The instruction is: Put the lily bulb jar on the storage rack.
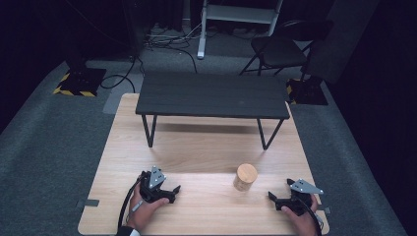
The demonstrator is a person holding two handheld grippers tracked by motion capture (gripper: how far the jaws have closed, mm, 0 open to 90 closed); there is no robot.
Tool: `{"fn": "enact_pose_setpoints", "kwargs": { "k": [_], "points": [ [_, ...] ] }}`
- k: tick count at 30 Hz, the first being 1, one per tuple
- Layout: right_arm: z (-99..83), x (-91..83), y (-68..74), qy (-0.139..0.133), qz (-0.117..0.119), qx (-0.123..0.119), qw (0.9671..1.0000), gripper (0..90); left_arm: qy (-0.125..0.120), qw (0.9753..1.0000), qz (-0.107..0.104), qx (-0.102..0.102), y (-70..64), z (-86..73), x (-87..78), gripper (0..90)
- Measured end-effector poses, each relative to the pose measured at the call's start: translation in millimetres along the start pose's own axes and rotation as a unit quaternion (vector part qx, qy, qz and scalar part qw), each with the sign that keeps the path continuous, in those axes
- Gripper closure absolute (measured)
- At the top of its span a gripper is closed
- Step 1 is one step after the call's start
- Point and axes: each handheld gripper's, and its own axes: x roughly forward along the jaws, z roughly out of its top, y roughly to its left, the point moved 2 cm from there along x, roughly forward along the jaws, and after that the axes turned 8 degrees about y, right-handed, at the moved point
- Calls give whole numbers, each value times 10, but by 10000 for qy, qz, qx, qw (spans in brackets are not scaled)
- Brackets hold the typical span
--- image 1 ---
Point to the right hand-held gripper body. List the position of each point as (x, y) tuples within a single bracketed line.
[(300, 201)]

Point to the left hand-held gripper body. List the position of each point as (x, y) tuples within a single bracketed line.
[(154, 193)]

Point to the person's right hand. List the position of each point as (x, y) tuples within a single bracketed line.
[(305, 224)]

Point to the person's left hand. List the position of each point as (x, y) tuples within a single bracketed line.
[(141, 214)]

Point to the grey tape strip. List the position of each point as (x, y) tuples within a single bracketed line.
[(88, 203), (324, 209)]

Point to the wooden cylinder block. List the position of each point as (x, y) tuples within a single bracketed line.
[(246, 178)]

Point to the person's dark sleeve white cuff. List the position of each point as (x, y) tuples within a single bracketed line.
[(128, 232)]

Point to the black stand base, striped tape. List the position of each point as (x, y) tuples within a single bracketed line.
[(82, 82), (306, 91)]

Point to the grey floor mat piece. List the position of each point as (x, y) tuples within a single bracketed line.
[(119, 98)]

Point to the black low shelf with legs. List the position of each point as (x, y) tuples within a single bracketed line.
[(213, 95)]

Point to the black folding chair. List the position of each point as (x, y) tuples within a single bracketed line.
[(280, 50)]

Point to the white metal stand frame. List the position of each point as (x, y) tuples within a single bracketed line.
[(239, 13)]

